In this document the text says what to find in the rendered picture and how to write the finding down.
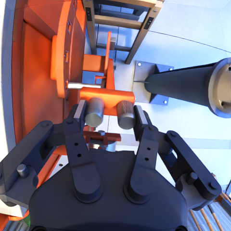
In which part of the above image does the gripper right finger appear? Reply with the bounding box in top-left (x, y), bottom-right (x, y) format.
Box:
top-left (124, 105), bottom-right (222, 211)

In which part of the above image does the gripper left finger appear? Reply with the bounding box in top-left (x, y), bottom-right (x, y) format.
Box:
top-left (0, 100), bottom-right (104, 206)

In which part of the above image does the steel hub cylinder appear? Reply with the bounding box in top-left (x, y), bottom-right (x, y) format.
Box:
top-left (86, 141), bottom-right (117, 153)

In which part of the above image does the orange crank with wooden grip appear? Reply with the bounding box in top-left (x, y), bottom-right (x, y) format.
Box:
top-left (79, 86), bottom-right (136, 130)

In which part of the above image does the orange drill body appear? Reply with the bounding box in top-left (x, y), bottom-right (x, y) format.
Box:
top-left (0, 0), bottom-right (87, 224)

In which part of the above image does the thin orange lever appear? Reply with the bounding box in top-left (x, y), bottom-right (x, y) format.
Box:
top-left (104, 31), bottom-right (116, 77)

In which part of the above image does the red-brown clamp with bolt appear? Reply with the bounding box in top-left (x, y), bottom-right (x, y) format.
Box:
top-left (83, 130), bottom-right (122, 146)

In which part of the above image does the steel shaft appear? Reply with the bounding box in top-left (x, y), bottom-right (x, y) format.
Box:
top-left (67, 81), bottom-right (102, 90)

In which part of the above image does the wooden-handled tool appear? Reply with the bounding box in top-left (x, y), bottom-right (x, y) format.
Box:
top-left (200, 207), bottom-right (213, 231)
top-left (189, 209), bottom-right (198, 231)
top-left (207, 204), bottom-right (223, 231)

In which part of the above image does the orange lever bracket box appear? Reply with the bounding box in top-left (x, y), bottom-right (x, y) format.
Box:
top-left (82, 53), bottom-right (116, 90)

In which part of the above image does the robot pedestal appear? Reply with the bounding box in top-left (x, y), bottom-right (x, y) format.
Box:
top-left (132, 57), bottom-right (231, 119)

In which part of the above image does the wooden trestle frame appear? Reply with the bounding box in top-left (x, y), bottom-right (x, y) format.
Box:
top-left (82, 0), bottom-right (163, 65)

